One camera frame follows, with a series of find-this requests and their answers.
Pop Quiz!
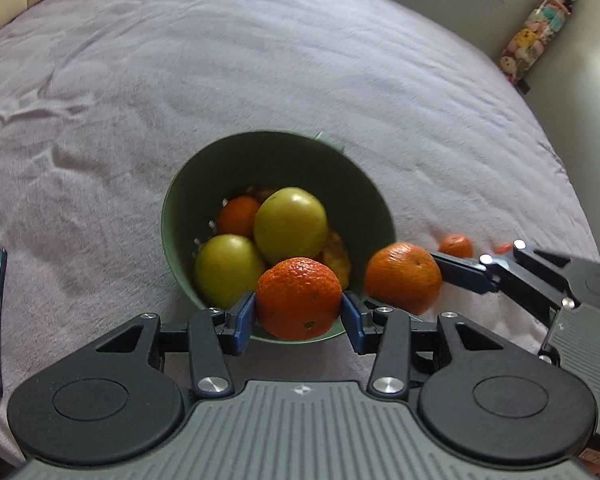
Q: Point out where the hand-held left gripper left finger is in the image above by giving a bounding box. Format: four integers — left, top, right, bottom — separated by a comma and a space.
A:
95, 291, 258, 399

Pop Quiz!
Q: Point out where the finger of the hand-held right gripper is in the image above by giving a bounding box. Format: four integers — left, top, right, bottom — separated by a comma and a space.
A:
432, 242, 588, 326

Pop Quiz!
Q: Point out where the green apple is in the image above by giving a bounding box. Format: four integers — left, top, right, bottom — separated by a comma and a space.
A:
194, 234, 268, 309
253, 186, 329, 267

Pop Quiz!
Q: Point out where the green colander bowl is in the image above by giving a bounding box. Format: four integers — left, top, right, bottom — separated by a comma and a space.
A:
161, 131, 397, 346

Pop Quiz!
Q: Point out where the column of stuffed toys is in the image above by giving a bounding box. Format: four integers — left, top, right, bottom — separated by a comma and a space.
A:
499, 0, 583, 86

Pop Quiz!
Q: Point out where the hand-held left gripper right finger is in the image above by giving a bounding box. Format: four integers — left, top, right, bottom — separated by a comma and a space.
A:
340, 291, 512, 401

